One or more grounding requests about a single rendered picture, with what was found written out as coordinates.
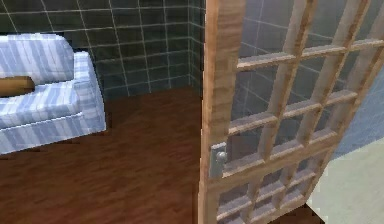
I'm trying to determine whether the grey metal door handle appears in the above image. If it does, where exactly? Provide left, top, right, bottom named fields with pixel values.
left=208, top=142, right=229, bottom=179

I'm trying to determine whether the blue white striped sofa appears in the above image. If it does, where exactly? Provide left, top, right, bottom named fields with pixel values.
left=0, top=32, right=108, bottom=156

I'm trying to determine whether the brown wooden cylinder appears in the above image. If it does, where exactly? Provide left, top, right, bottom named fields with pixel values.
left=0, top=75, right=36, bottom=98

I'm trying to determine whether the wooden glass pane door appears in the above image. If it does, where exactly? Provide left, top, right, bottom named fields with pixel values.
left=197, top=0, right=384, bottom=224

